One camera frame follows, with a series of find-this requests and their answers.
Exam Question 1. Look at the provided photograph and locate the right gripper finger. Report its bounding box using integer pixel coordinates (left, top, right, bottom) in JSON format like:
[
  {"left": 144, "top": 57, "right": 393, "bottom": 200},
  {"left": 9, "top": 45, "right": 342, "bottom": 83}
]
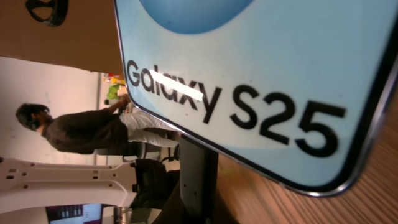
[{"left": 160, "top": 133, "right": 240, "bottom": 224}]

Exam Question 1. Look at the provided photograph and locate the turquoise screen smartphone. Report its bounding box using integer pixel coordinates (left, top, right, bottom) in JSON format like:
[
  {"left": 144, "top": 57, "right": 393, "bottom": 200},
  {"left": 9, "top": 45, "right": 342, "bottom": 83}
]
[{"left": 114, "top": 0, "right": 397, "bottom": 197}]

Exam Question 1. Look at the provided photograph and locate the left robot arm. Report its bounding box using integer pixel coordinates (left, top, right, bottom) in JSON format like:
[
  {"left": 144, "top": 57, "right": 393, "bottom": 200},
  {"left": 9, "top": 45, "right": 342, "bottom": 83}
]
[{"left": 1, "top": 157, "right": 179, "bottom": 213}]

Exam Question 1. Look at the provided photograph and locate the black office chair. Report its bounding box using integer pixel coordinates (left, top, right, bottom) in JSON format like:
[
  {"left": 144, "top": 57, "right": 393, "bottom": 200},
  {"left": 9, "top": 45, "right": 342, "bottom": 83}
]
[{"left": 93, "top": 130, "right": 181, "bottom": 164}]

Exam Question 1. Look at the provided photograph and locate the person in dark shirt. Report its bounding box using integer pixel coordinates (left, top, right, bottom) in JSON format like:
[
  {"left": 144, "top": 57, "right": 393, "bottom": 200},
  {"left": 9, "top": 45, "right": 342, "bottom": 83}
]
[{"left": 16, "top": 95, "right": 179, "bottom": 154}]

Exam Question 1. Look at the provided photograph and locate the black headset on wall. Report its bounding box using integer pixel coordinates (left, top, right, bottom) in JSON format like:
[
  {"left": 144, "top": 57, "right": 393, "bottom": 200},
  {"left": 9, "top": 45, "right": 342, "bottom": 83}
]
[{"left": 25, "top": 0, "right": 69, "bottom": 27}]

